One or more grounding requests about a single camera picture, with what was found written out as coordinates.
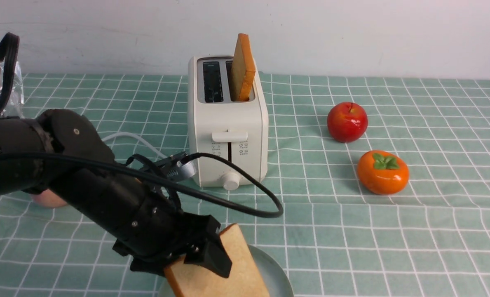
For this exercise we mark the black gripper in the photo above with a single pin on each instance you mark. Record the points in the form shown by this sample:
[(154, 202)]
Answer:
[(158, 234)]

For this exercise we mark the toasted bread slice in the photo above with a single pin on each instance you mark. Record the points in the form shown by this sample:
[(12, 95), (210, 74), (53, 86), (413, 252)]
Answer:
[(243, 69), (228, 273)]

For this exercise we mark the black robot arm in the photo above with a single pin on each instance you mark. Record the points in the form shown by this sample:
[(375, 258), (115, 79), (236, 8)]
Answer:
[(62, 151)]

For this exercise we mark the light blue plate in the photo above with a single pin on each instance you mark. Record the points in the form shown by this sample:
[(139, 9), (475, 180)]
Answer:
[(275, 279)]

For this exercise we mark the white two-slot toaster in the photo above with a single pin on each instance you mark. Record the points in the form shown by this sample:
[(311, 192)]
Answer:
[(234, 130)]

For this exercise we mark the pink peach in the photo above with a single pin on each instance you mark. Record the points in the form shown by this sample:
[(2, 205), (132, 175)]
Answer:
[(48, 199)]

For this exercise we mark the orange persimmon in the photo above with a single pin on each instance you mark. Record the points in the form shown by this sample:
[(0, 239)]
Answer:
[(382, 172)]

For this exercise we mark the green checkered tablecloth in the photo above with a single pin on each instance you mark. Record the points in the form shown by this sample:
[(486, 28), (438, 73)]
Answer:
[(335, 238)]

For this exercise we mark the red apple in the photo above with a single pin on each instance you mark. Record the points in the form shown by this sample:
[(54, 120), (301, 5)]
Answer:
[(347, 122)]

